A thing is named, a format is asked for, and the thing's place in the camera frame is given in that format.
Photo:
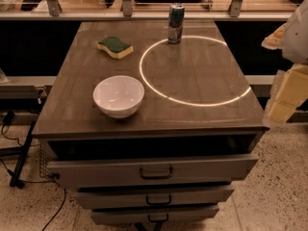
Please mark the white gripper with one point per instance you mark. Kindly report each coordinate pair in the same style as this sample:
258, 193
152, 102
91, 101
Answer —
297, 38

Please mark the white ceramic bowl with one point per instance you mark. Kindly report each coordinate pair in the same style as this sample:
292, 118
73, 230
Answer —
118, 96

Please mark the redbull can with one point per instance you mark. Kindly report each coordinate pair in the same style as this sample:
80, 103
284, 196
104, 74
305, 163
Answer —
175, 23

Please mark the grey drawer cabinet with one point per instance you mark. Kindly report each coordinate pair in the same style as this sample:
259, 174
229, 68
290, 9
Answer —
197, 101

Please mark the top grey drawer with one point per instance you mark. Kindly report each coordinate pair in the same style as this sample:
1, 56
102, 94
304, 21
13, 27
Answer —
152, 171

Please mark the grey drawer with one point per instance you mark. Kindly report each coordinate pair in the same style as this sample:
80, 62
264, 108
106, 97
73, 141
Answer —
155, 214
153, 197
152, 171

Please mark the green yellow sponge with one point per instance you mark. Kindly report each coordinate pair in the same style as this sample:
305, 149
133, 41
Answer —
115, 47

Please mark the bottom grey drawer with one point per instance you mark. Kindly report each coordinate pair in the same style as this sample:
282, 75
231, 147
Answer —
155, 214

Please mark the middle grey drawer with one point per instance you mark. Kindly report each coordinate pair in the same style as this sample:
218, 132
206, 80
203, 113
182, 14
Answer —
153, 197

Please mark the black stand leg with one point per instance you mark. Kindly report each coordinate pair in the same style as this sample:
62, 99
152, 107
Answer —
16, 181

